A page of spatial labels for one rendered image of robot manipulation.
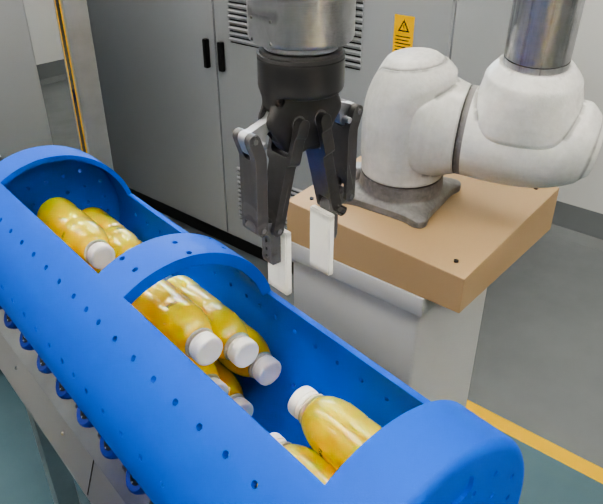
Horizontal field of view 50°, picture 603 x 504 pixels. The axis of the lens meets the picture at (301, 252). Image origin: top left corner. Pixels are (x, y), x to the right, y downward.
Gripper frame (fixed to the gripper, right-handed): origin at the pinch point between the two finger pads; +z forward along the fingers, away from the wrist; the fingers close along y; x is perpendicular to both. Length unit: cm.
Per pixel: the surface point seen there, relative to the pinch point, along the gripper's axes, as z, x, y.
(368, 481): 7.8, 19.9, 10.0
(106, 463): 37.9, -22.2, 16.4
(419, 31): 12, -96, -131
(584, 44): 37, -104, -258
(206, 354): 17.0, -10.8, 5.6
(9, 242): 12.4, -44.2, 16.2
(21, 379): 43, -53, 18
